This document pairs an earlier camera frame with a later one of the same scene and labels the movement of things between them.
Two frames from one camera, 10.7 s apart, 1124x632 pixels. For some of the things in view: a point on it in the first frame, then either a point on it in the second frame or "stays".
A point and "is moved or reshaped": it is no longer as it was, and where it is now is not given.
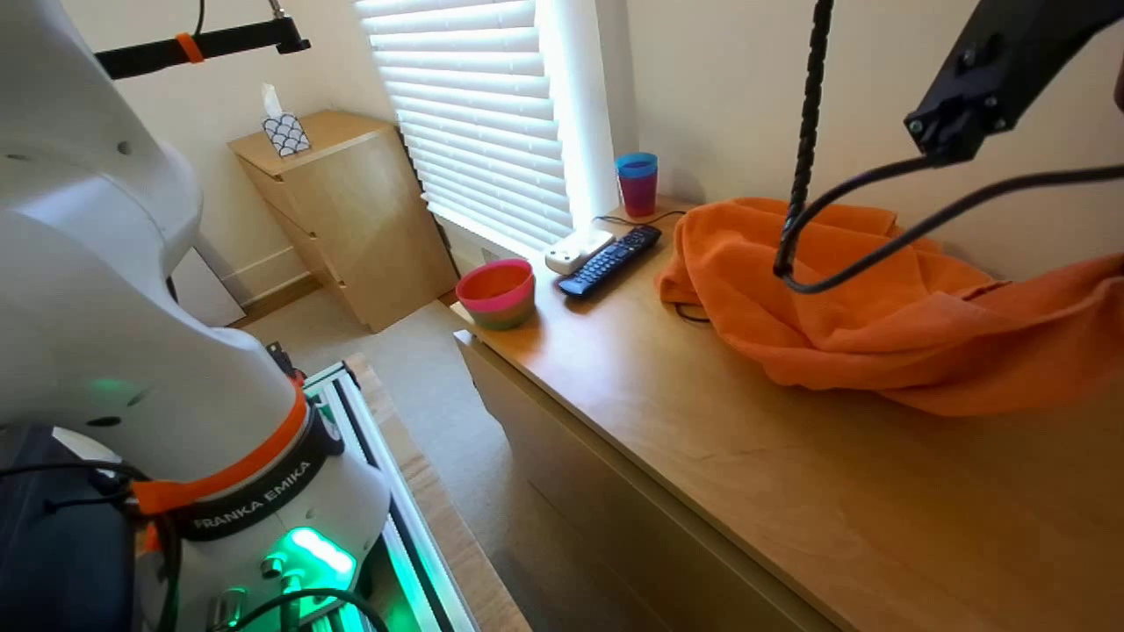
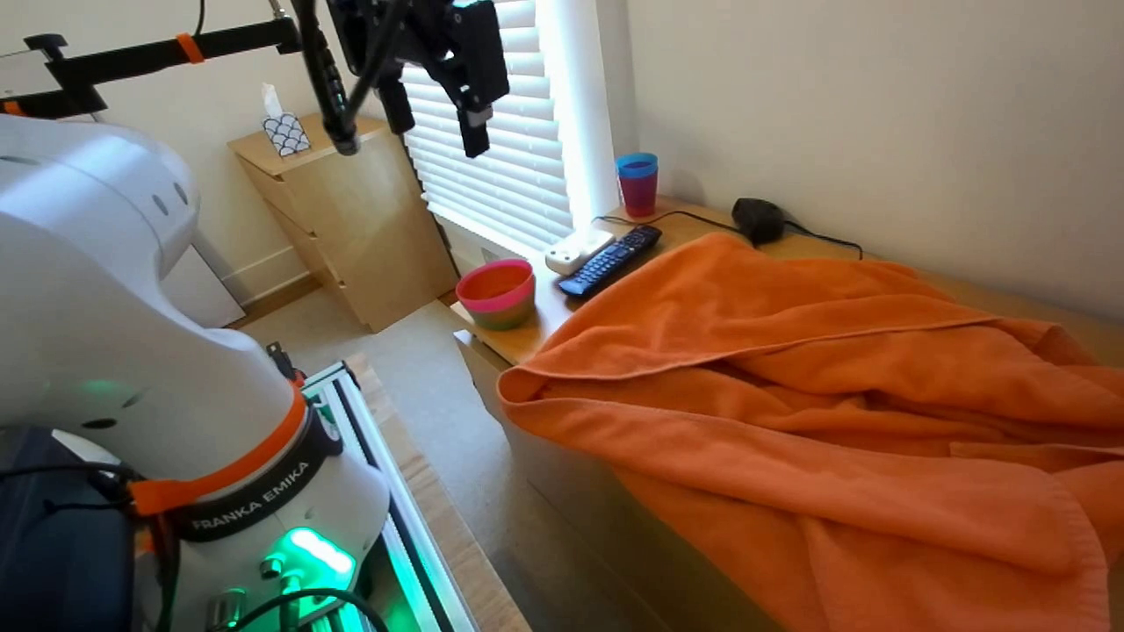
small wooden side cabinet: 368,214 stays
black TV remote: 623,249 stays
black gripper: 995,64 → 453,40
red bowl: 495,291 stays
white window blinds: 471,101 stays
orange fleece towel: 1045,345 is moved or reshaped
